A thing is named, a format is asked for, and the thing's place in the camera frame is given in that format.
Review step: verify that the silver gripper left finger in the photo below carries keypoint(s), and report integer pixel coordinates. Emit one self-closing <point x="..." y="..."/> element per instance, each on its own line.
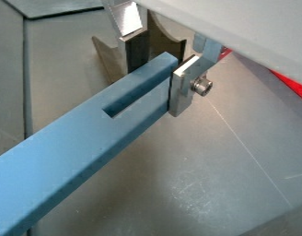
<point x="124" y="16"/>

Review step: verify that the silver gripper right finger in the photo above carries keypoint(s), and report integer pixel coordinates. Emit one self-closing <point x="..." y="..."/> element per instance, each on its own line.
<point x="189" y="79"/>

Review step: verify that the blue slotted double-square block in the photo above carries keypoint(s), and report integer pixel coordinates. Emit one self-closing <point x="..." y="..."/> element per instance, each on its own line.
<point x="46" y="167"/>

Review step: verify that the black curved stand fixture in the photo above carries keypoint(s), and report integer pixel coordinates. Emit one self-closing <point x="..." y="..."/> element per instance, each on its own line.
<point x="136" y="49"/>

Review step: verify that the red foam shape board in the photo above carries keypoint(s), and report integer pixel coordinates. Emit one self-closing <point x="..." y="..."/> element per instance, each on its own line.
<point x="295" y="87"/>

